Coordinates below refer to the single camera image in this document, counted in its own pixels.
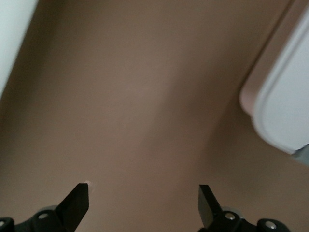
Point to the white box lid grey clips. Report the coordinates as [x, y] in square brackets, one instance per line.
[289, 96]

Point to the pink plastic box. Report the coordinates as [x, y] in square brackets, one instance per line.
[248, 101]

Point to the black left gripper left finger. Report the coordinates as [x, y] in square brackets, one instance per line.
[74, 207]

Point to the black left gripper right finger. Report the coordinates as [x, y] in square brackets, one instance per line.
[207, 207]

